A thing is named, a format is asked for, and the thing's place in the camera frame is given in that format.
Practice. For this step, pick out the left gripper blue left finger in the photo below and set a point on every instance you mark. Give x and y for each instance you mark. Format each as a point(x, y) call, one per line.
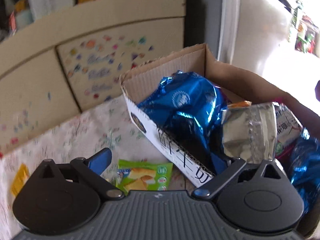
point(89, 173)

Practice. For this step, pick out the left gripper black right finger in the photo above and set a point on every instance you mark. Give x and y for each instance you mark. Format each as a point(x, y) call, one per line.
point(215, 185)

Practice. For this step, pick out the silver foil snack bag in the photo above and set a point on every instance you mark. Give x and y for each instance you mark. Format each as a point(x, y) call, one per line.
point(250, 133)

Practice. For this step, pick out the large blue foil snack bag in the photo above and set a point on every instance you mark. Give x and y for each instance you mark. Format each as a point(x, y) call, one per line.
point(189, 108)

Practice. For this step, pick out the pink white snack bag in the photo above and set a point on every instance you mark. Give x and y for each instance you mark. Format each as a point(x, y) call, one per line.
point(289, 129)

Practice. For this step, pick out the green cracker snack pack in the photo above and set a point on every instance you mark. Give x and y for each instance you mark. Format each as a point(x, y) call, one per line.
point(143, 176)

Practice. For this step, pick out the floral tablecloth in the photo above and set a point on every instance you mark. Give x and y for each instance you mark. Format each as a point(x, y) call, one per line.
point(107, 125)

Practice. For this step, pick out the yellow gold snack wrapper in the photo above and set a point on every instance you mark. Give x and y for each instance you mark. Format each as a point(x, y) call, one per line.
point(21, 177)

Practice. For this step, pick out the gold croissant snack bag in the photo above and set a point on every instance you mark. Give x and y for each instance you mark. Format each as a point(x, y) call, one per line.
point(240, 104)

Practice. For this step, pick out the small blue foil snack bag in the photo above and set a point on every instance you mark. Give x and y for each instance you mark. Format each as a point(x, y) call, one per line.
point(304, 169)

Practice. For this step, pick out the cream sticker-covered cabinet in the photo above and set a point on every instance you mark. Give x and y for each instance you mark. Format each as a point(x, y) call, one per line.
point(71, 60)

